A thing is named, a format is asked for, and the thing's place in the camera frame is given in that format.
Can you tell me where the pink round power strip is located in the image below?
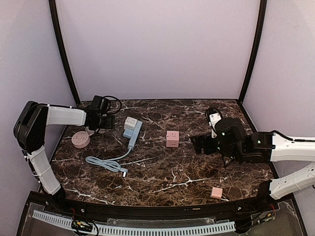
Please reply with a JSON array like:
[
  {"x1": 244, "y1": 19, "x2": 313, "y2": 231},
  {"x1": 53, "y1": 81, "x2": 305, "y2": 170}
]
[{"x1": 71, "y1": 131, "x2": 91, "y2": 149}]

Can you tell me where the pink cube socket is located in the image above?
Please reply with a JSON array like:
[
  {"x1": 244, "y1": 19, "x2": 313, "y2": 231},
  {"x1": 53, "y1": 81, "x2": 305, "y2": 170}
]
[{"x1": 166, "y1": 130, "x2": 180, "y2": 148}]

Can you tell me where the white cube socket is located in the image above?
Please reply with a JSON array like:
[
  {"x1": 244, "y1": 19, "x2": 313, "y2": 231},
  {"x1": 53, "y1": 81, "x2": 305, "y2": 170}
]
[{"x1": 124, "y1": 117, "x2": 138, "y2": 130}]

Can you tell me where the blue power strip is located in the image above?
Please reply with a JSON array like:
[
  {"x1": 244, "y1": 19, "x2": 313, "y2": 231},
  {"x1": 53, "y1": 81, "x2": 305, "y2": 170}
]
[{"x1": 128, "y1": 121, "x2": 143, "y2": 150}]

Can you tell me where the blue cube plug adapter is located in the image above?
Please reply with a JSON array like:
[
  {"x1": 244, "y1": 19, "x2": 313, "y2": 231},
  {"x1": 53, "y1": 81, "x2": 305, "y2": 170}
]
[{"x1": 123, "y1": 129, "x2": 134, "y2": 139}]

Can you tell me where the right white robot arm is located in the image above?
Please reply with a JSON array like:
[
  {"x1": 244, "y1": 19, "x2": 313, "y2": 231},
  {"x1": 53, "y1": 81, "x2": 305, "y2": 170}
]
[{"x1": 190, "y1": 131, "x2": 315, "y2": 200}]

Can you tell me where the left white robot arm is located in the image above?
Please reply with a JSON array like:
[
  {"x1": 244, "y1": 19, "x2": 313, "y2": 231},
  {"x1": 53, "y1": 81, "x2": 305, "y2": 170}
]
[{"x1": 13, "y1": 101, "x2": 119, "y2": 196}]

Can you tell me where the pink small plug adapter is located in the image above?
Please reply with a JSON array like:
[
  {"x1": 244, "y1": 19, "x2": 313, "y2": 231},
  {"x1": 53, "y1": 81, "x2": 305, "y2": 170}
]
[{"x1": 211, "y1": 187, "x2": 223, "y2": 199}]

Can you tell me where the small circuit board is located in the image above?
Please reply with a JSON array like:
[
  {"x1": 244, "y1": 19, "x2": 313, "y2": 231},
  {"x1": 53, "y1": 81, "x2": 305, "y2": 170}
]
[{"x1": 71, "y1": 220, "x2": 93, "y2": 232}]

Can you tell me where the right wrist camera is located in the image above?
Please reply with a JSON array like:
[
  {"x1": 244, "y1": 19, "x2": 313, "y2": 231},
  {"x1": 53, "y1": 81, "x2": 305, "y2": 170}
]
[{"x1": 205, "y1": 107, "x2": 222, "y2": 139}]

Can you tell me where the black front table rail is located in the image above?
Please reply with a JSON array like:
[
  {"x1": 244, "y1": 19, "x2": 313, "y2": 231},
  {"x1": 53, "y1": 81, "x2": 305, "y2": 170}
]
[{"x1": 61, "y1": 198, "x2": 261, "y2": 223}]

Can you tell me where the grey slotted cable duct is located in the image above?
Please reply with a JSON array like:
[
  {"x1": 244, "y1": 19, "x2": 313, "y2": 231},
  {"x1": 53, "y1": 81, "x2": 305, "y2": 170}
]
[{"x1": 32, "y1": 210, "x2": 236, "y2": 236}]

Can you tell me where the left black frame post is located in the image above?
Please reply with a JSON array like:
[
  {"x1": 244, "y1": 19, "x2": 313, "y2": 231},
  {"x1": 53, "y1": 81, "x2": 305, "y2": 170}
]
[{"x1": 48, "y1": 0, "x2": 81, "y2": 105}]

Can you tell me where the black frame post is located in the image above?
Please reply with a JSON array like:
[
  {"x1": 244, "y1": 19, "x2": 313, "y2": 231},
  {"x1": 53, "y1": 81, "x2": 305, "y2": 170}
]
[
  {"x1": 238, "y1": 0, "x2": 267, "y2": 106},
  {"x1": 48, "y1": 0, "x2": 81, "y2": 105}
]

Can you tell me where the right black frame post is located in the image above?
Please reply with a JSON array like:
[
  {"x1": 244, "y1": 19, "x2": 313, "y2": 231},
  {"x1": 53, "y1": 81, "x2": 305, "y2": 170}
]
[{"x1": 238, "y1": 0, "x2": 267, "y2": 106}]

